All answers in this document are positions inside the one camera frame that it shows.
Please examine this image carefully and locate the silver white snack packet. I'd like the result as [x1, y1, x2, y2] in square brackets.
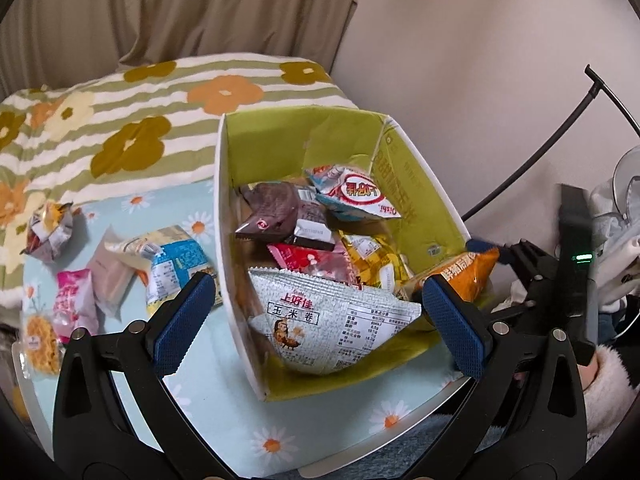
[248, 266, 422, 376]

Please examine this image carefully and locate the red white label snack packet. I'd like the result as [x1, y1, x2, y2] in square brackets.
[305, 165, 403, 222]

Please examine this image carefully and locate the blue white snack packet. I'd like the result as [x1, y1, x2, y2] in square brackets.
[125, 225, 223, 317]

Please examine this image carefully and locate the clear packet of yellow crackers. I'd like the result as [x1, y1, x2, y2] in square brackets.
[22, 312, 63, 376]

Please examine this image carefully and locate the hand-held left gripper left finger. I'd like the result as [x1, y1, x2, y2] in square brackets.
[52, 271, 236, 480]

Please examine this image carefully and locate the orange snack packet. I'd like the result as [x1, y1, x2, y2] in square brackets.
[400, 247, 501, 311]

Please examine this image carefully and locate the black snack packet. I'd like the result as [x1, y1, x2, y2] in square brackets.
[292, 187, 337, 252]

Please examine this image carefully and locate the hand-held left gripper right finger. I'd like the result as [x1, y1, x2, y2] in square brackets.
[400, 274, 588, 480]

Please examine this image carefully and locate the black curved rod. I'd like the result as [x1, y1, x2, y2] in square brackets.
[460, 65, 640, 223]

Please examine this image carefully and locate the gold foil snack packet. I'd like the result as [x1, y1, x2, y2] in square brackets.
[340, 234, 413, 291]

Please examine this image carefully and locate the brown snack packet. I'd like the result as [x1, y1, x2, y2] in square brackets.
[235, 181, 306, 241]

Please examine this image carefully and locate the pink snack packet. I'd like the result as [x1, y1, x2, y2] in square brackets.
[54, 268, 100, 343]

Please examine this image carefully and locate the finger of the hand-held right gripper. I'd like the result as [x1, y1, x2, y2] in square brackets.
[494, 286, 567, 337]
[465, 239, 563, 287]

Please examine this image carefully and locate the white crumpled cloth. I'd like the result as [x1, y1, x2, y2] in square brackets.
[587, 147, 640, 311]

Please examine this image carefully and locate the pale beige snack packet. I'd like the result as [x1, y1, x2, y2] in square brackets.
[86, 227, 146, 318]

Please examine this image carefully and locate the person's right forearm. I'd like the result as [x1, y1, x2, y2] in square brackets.
[575, 345, 640, 461]

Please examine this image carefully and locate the beige curtain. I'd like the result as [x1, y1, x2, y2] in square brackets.
[0, 0, 383, 91]

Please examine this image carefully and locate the grey crumpled snack packet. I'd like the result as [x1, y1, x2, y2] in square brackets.
[22, 201, 83, 263]

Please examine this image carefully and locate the flower print striped blanket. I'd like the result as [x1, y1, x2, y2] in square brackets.
[0, 52, 358, 301]

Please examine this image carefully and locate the green cardboard box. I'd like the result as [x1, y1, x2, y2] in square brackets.
[214, 105, 472, 402]

